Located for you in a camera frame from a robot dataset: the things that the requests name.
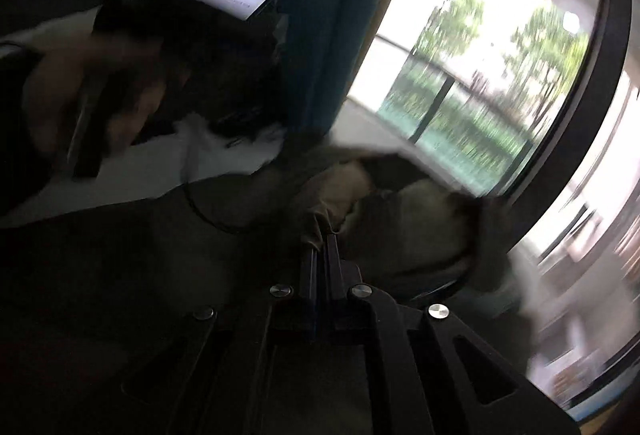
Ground olive green jacket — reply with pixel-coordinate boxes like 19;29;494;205
1;147;506;434

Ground person left hand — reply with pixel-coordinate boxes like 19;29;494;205
25;35;168;153

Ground white bed cover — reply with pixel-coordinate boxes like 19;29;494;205
10;114;283;225

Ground balcony railing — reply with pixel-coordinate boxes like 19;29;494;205
375;34;537;186

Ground black window frame post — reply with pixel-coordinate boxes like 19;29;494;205
506;0;632;245

